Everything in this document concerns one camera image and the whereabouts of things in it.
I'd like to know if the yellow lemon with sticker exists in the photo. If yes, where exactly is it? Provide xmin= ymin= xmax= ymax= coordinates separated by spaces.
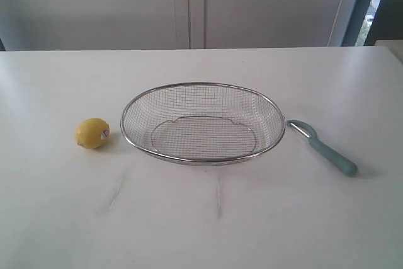
xmin=75 ymin=118 xmax=110 ymax=149

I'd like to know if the teal handled vegetable peeler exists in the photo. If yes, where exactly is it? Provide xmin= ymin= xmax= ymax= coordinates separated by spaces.
xmin=286 ymin=120 xmax=358 ymax=177

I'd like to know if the adjacent white table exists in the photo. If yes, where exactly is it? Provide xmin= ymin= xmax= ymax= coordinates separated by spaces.
xmin=375 ymin=40 xmax=403 ymax=63

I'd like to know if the oval wire mesh basket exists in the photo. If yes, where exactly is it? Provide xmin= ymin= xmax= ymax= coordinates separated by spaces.
xmin=120 ymin=82 xmax=286 ymax=166

